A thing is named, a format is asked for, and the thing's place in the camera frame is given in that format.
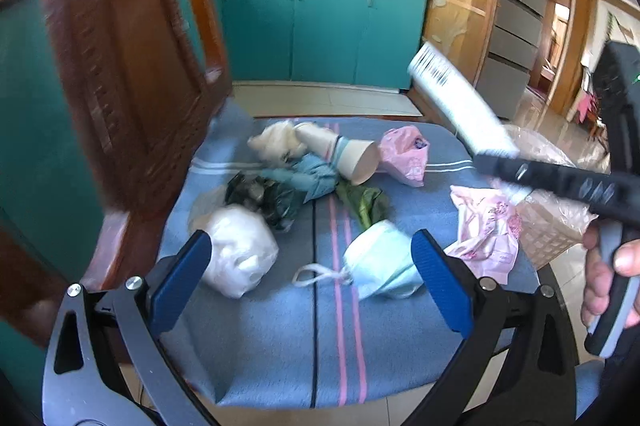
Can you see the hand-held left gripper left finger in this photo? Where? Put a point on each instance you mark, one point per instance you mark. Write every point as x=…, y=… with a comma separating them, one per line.
x=180, y=278

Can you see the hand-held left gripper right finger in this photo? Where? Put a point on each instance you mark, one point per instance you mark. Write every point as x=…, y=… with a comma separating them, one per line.
x=442, y=291

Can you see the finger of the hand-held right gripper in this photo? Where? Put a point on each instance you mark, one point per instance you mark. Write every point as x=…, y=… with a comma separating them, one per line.
x=550, y=183
x=460, y=100

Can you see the white woven basket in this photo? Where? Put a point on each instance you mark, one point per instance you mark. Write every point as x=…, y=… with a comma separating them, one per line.
x=550, y=236

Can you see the white plastic bag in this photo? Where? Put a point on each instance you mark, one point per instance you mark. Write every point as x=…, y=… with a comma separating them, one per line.
x=240, y=251

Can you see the blue face mask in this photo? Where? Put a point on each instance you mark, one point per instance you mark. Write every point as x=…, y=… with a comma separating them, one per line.
x=380, y=261

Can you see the large pink plastic bag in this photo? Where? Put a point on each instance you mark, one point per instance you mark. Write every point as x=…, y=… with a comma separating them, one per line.
x=485, y=231

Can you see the small pink plastic bag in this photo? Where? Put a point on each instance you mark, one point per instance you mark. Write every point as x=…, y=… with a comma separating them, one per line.
x=405, y=153

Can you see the dark green patterned wrapper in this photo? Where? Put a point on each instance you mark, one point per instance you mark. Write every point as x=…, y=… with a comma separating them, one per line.
x=250, y=192

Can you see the green vegetable leaf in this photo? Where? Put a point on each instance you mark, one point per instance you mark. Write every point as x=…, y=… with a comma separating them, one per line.
x=365, y=203

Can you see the teal striped paper cup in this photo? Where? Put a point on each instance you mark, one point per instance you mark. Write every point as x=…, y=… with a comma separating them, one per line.
x=357, y=158

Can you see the white paper cup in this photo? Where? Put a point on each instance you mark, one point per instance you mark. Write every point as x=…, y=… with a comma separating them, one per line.
x=315, y=136

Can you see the teal wrapper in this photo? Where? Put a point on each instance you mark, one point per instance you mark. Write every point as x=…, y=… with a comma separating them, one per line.
x=310, y=176

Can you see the white tissue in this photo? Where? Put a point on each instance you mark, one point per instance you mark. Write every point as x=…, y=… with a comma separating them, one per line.
x=275, y=140

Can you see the person's right hand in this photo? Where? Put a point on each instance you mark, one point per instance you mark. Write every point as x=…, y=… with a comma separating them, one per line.
x=595, y=278

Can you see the woven waste basket with liner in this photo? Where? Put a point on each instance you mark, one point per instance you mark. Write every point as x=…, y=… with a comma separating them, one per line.
x=545, y=150

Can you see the pink hanging cloth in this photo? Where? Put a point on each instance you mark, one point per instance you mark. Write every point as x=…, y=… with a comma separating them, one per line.
x=587, y=105

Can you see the wooden glass door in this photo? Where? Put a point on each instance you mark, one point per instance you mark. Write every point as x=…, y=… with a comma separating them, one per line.
x=450, y=5

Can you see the grey refrigerator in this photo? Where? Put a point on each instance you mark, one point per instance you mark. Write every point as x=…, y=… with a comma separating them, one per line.
x=515, y=5

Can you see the blue striped blanket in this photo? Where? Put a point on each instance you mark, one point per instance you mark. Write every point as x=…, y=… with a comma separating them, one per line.
x=300, y=346

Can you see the teal kitchen cabinet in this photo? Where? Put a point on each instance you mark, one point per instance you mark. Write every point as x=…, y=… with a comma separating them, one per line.
x=325, y=30
x=35, y=105

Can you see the dark wooden chair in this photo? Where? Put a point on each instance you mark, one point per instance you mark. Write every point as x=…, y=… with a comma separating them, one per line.
x=125, y=55

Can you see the wooden doorway frame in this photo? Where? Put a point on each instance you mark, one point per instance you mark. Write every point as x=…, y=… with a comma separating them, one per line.
x=580, y=30

